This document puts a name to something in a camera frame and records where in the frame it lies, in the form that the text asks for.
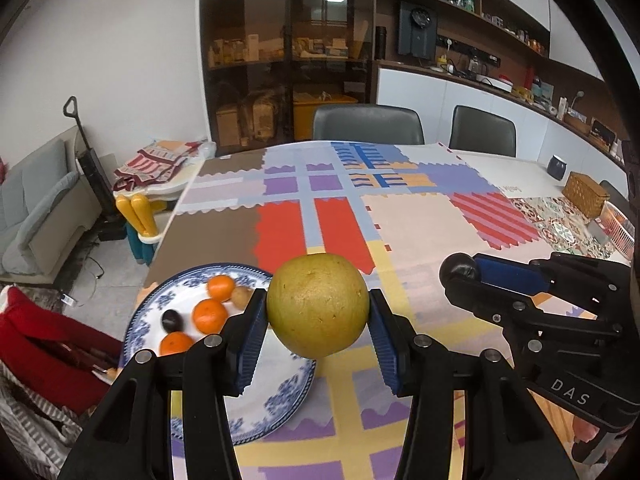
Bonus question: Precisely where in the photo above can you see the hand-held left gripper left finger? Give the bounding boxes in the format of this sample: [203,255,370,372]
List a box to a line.
[57,287,269,480]

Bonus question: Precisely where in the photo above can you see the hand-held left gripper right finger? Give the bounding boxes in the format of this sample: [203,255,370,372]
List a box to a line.
[369,288,581,480]

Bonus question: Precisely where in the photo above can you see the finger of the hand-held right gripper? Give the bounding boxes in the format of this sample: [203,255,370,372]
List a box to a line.
[472,252,632,311]
[442,279,623,338]

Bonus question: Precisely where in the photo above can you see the large orange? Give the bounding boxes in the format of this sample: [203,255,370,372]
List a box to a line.
[192,298,229,335]

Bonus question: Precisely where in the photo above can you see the blue white patterned plate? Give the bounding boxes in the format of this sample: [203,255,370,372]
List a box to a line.
[122,261,317,446]

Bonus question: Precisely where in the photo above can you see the small mandarin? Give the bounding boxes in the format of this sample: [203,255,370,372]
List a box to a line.
[159,332,196,357]
[207,275,236,303]

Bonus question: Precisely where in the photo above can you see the yellow-green pear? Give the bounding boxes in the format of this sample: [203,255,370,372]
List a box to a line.
[266,254,371,358]

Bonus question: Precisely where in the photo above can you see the person's right hand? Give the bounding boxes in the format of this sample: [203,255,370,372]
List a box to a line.
[571,414,618,463]

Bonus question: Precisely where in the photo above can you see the tile print table mat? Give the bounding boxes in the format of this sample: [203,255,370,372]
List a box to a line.
[510,194,632,263]

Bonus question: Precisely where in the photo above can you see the white printed table mat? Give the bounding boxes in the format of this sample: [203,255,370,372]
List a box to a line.
[447,149,568,201]

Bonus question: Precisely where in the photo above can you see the patchwork tablecloth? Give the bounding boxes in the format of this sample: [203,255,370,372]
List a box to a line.
[170,141,601,480]

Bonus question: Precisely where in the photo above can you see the wicker basket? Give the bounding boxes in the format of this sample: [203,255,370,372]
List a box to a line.
[562,171,609,218]

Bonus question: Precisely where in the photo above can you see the white plastic basket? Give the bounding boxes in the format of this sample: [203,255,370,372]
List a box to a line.
[596,200,638,261]

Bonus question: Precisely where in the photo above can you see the grey chair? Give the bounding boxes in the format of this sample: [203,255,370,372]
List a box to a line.
[448,105,517,157]
[312,104,425,146]
[598,180,630,211]

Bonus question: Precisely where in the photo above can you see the child high chair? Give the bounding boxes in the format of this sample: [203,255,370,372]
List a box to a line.
[112,180,182,267]

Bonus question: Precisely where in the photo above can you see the white lower cabinet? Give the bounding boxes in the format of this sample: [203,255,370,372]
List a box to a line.
[376,60,626,171]

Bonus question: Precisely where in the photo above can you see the folded striped cloth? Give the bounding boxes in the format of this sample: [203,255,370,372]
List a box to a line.
[114,140,208,193]

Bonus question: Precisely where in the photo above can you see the red cloth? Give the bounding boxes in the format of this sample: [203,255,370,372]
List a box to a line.
[0,286,123,413]

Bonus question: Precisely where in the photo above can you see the cardboard box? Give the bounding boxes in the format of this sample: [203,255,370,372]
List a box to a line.
[216,105,242,147]

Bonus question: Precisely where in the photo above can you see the grey striped cloth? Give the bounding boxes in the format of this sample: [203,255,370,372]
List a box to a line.
[0,360,96,467]

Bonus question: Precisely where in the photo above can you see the black upright vacuum cleaner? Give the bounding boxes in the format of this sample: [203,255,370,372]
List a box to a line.
[63,96,126,242]

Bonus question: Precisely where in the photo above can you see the yellow storage crate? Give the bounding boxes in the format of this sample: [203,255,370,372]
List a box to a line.
[293,92,359,141]

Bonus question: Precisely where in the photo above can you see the grey sofa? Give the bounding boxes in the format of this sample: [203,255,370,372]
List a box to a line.
[0,130,103,278]

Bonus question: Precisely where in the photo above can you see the glass door cabinet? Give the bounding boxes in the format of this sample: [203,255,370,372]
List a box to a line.
[199,0,377,150]

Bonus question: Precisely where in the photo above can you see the black floor cable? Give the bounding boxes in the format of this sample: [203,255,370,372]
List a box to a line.
[62,255,107,307]

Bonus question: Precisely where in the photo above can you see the black wall appliance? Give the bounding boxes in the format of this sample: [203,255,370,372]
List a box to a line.
[398,1,438,58]

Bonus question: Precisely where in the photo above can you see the wooden wall shelf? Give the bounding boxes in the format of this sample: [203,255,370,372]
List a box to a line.
[375,0,606,106]

